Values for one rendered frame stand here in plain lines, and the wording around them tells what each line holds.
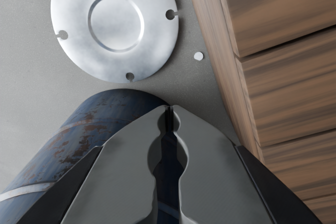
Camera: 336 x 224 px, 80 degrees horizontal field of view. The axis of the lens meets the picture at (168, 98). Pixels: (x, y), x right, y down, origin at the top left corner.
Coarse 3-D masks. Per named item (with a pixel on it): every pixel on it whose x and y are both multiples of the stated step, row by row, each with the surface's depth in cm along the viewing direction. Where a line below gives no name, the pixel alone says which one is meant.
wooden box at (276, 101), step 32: (192, 0) 41; (224, 0) 14; (256, 0) 13; (288, 0) 13; (320, 0) 13; (224, 32) 18; (256, 32) 14; (288, 32) 14; (320, 32) 15; (224, 64) 25; (256, 64) 15; (288, 64) 15; (320, 64) 15; (224, 96) 43; (256, 96) 17; (288, 96) 17; (320, 96) 17; (256, 128) 18; (288, 128) 18; (320, 128) 18; (288, 160) 20; (320, 160) 20; (320, 192) 22
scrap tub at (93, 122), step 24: (96, 96) 54; (120, 96) 51; (144, 96) 54; (72, 120) 45; (96, 120) 41; (120, 120) 41; (48, 144) 39; (72, 144) 35; (96, 144) 34; (168, 144) 42; (24, 168) 35; (48, 168) 31; (168, 168) 36; (24, 192) 27; (168, 192) 32; (0, 216) 25; (168, 216) 28
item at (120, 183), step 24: (144, 120) 10; (168, 120) 12; (120, 144) 9; (144, 144) 9; (96, 168) 8; (120, 168) 8; (144, 168) 8; (96, 192) 7; (120, 192) 7; (144, 192) 7; (72, 216) 6; (96, 216) 6; (120, 216) 6; (144, 216) 6
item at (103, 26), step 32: (64, 0) 44; (96, 0) 44; (128, 0) 44; (160, 0) 44; (96, 32) 48; (128, 32) 48; (160, 32) 47; (96, 64) 50; (128, 64) 51; (160, 64) 51
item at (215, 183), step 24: (192, 120) 10; (192, 144) 9; (216, 144) 9; (192, 168) 8; (216, 168) 8; (240, 168) 7; (192, 192) 7; (216, 192) 7; (240, 192) 7; (192, 216) 6; (216, 216) 6; (240, 216) 6; (264, 216) 6
